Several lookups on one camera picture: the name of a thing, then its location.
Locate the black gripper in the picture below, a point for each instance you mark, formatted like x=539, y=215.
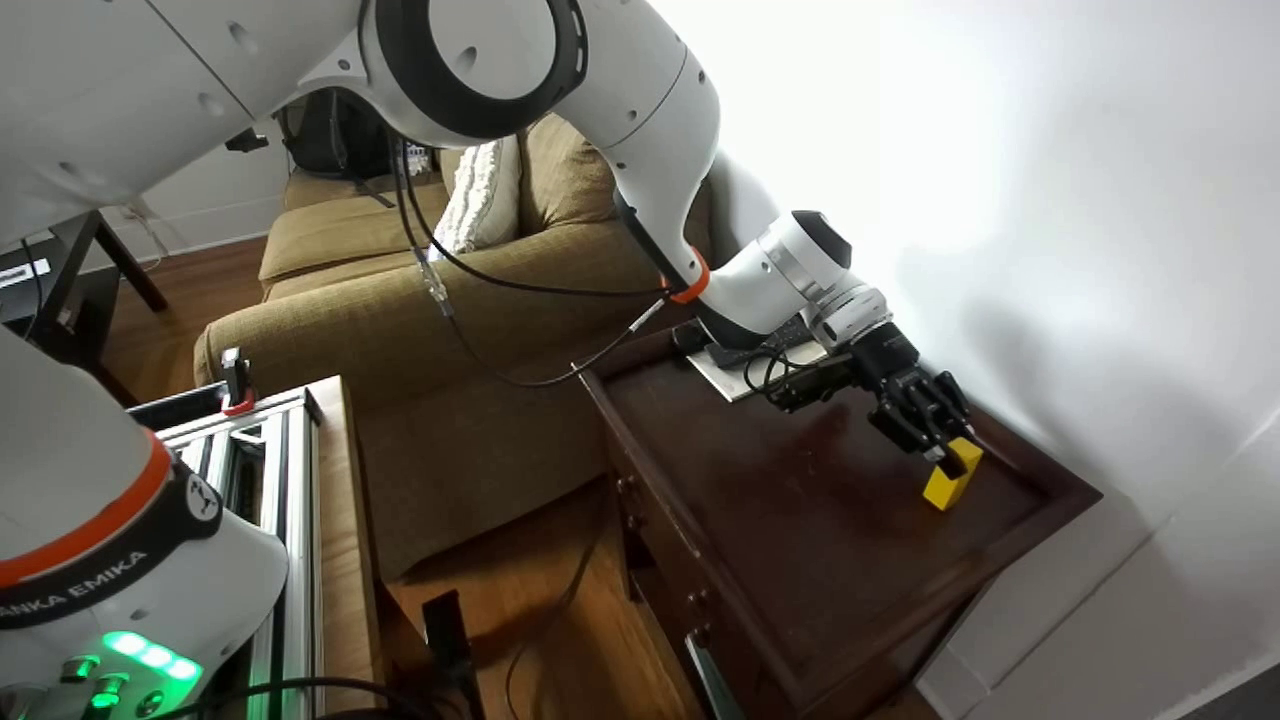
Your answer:
x=897, y=382

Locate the yellow rectangular block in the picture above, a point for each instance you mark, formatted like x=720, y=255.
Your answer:
x=953, y=476

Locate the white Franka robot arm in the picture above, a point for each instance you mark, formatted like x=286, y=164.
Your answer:
x=641, y=123

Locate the dark wooden side table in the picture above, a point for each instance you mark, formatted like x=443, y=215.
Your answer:
x=803, y=563

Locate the white paper notepad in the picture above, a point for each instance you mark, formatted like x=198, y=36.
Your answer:
x=726, y=382

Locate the long slim black remote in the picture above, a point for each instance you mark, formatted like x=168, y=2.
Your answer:
x=690, y=339

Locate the book in table shelf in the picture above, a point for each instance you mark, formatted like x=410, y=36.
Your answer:
x=713, y=683

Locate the olive brown fabric sofa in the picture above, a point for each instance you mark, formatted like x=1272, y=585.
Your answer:
x=506, y=333

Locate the white throw pillow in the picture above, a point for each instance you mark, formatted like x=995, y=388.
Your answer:
x=480, y=194

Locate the wooden board under stand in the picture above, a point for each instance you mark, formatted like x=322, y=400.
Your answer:
x=347, y=534

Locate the black backpack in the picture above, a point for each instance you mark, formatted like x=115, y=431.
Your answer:
x=327, y=140

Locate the black red clamp knob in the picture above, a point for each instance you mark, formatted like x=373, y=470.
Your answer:
x=236, y=382

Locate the small black side table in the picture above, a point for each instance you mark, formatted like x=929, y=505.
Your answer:
x=75, y=286

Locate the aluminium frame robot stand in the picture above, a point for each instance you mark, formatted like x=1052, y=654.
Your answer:
x=275, y=466

